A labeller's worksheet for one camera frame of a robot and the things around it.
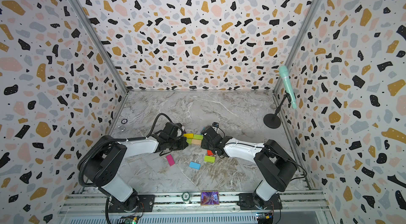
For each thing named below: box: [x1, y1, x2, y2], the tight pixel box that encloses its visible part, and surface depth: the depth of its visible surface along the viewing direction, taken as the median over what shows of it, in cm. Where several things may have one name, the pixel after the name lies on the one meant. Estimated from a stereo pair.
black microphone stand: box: [263, 90, 292, 129], surface depth 106 cm
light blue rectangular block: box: [188, 161, 202, 170], surface depth 87 cm
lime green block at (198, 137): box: [192, 134, 204, 140], surface depth 98 cm
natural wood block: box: [191, 138, 202, 146], surface depth 96 cm
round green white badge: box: [181, 191, 191, 202], surface depth 72 cm
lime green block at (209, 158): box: [204, 155, 216, 164], surface depth 90 cm
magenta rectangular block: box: [165, 154, 175, 167], surface depth 89 cm
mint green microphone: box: [278, 65, 298, 110], surface depth 84 cm
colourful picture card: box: [200, 190, 220, 206], surface depth 76 cm
